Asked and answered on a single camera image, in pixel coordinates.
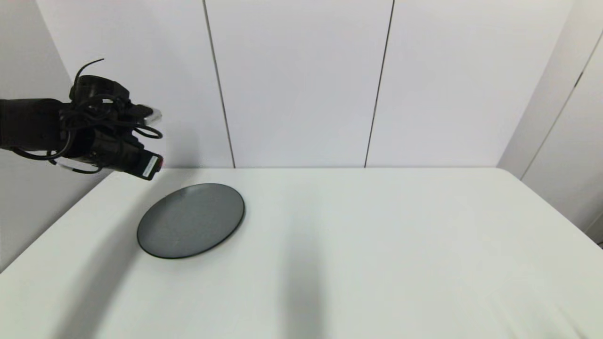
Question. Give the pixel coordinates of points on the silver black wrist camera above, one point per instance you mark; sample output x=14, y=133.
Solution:
x=150, y=115

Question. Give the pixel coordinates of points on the round dark gray plate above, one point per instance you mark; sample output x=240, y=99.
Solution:
x=191, y=221

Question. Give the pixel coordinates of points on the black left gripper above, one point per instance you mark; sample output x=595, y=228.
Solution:
x=125, y=155

